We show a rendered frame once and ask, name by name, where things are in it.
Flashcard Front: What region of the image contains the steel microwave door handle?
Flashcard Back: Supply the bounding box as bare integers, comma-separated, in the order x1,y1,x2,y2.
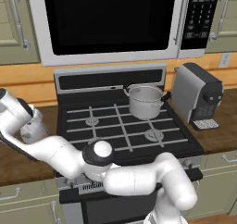
173,0,187,46

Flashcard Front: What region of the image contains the black oven door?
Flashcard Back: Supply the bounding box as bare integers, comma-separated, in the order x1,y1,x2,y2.
61,192,159,224

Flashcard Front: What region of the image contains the white wall socket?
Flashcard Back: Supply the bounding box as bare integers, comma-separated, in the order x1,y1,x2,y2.
218,52,233,69

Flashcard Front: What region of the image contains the steel microwave oven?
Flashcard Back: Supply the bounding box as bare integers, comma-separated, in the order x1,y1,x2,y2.
25,0,222,68

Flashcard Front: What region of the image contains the grey and black coffee machine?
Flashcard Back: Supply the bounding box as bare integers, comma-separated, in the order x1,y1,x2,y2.
170,62,225,132

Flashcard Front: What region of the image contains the silver stove knob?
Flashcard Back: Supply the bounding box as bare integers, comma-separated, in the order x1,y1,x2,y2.
181,159,194,170
64,177,79,189

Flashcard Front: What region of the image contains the black microwave door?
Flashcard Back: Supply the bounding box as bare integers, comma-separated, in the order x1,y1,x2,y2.
26,0,186,67

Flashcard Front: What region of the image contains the silver cupboard door handle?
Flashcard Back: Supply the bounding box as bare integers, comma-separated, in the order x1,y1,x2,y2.
50,200,62,224
209,0,230,44
9,0,31,52

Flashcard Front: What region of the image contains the black oven door handle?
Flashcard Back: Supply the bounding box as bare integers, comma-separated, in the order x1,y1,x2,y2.
58,168,204,205

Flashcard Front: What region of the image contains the steel pot with black handles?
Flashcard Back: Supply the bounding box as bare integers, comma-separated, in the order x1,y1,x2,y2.
122,82,172,121

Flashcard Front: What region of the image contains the green base cupboard door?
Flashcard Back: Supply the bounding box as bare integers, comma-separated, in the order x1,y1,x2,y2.
184,167,237,221
0,202,67,224

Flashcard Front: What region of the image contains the silver drawer handle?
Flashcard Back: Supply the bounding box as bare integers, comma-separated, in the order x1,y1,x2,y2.
0,187,22,202
221,154,237,164

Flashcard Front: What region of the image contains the green wall cupboard door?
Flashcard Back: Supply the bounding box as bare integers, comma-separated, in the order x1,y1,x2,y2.
0,0,42,66
205,0,237,55

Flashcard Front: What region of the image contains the black and steel stove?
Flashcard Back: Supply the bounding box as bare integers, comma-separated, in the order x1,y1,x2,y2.
53,63,205,224

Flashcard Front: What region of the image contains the green drawer front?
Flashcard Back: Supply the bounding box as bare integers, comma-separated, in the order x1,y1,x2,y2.
0,179,60,205
201,150,237,174

